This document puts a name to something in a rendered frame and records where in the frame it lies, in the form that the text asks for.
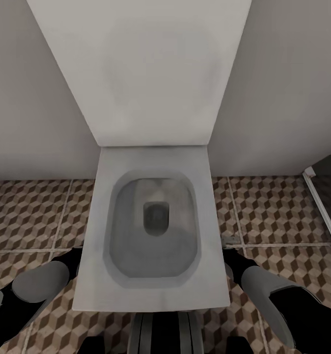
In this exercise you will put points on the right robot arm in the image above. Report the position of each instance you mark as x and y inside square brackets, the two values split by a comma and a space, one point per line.
[295, 315]

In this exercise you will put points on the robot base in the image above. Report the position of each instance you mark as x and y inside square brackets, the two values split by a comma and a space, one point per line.
[235, 345]

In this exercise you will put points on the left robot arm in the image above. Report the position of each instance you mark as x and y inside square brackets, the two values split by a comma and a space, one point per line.
[31, 291]

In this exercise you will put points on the robot trunk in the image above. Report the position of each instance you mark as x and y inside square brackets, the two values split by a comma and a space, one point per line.
[170, 332]

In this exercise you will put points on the toilet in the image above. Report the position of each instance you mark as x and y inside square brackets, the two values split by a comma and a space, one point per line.
[149, 77]

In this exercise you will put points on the shower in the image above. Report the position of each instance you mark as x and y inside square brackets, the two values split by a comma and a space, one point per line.
[318, 201]

